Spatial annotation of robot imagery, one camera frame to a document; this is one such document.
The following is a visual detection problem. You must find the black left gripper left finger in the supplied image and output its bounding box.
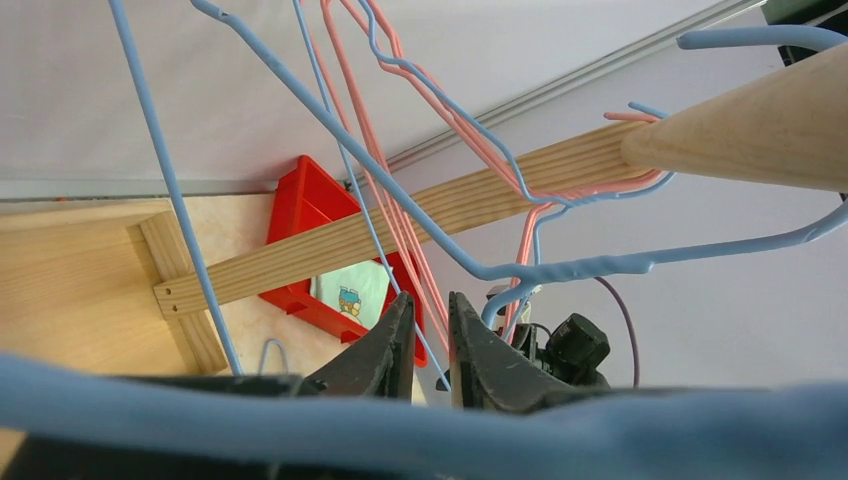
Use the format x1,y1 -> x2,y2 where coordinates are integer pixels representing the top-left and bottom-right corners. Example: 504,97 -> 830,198
298,292 -> 416,401

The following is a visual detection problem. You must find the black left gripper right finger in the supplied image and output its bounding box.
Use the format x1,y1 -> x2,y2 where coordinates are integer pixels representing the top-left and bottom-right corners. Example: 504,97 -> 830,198
448,292 -> 610,414

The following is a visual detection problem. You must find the blue wire hanger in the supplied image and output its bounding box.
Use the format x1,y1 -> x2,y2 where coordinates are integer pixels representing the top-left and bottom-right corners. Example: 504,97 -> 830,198
108,0 -> 244,375
0,0 -> 848,480
292,1 -> 675,387
257,338 -> 290,375

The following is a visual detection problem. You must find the pink wire hanger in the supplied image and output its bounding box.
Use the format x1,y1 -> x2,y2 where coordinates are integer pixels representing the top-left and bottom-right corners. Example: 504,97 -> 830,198
306,1 -> 449,348
360,0 -> 664,339
342,1 -> 674,207

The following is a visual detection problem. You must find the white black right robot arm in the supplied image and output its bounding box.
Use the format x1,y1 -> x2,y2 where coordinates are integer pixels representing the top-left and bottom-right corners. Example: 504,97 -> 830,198
478,298 -> 611,393

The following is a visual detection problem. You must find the light green folded cloth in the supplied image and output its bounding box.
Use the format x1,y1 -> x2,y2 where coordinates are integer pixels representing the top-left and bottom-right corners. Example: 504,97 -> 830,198
310,260 -> 390,329

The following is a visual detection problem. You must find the red plastic bin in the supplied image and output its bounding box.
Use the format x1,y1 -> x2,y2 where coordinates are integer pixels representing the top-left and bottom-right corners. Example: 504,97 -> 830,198
260,155 -> 426,343

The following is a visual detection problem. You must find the wooden hanger rack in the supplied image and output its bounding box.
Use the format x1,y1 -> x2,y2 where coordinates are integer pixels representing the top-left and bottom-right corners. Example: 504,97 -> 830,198
0,40 -> 848,455

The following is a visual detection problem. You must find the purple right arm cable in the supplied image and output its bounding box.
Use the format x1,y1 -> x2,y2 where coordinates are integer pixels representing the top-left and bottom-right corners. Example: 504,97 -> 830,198
592,276 -> 643,390

